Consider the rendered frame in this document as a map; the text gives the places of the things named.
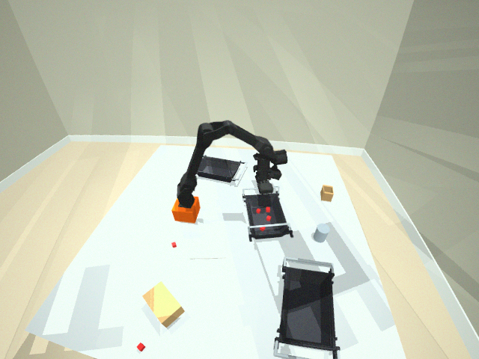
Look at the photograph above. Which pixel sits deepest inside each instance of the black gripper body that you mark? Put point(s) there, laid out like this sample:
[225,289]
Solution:
[265,186]

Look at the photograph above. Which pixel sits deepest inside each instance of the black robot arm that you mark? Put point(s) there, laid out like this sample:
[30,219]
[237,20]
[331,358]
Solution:
[209,132]

